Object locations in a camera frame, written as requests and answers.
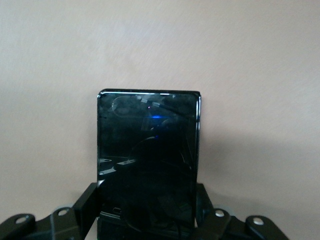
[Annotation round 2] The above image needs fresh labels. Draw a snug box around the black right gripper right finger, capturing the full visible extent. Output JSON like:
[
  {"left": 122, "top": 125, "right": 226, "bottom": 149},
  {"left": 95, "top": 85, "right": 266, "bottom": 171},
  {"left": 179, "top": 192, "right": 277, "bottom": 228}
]
[{"left": 194, "top": 182, "right": 289, "bottom": 240}]

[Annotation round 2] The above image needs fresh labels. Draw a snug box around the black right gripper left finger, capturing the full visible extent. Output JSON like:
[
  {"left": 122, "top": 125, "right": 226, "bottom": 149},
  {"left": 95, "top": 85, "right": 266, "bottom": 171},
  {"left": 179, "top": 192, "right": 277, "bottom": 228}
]
[{"left": 0, "top": 182, "right": 101, "bottom": 240}]

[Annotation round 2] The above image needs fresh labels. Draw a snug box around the tall black smartphone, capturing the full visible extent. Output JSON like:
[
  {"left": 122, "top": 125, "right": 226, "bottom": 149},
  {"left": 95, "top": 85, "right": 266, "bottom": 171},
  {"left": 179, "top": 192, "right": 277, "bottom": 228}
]
[{"left": 96, "top": 87, "right": 203, "bottom": 240}]

